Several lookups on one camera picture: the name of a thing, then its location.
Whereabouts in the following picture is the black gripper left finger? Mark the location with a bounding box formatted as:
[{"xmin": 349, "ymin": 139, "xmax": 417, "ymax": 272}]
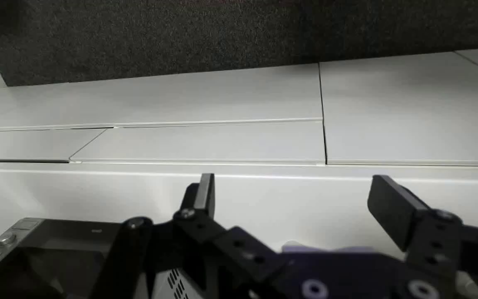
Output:
[{"xmin": 91, "ymin": 172, "xmax": 293, "ymax": 299}]

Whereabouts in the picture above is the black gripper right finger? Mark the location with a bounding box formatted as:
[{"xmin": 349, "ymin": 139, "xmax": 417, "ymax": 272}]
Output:
[{"xmin": 366, "ymin": 174, "xmax": 478, "ymax": 299}]

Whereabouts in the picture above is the white base cabinet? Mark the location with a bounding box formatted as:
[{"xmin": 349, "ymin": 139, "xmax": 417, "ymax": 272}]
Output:
[{"xmin": 0, "ymin": 46, "xmax": 478, "ymax": 167}]

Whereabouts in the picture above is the stainless steel microwave oven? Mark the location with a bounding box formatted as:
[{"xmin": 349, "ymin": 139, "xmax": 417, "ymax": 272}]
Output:
[{"xmin": 0, "ymin": 215, "xmax": 207, "ymax": 299}]

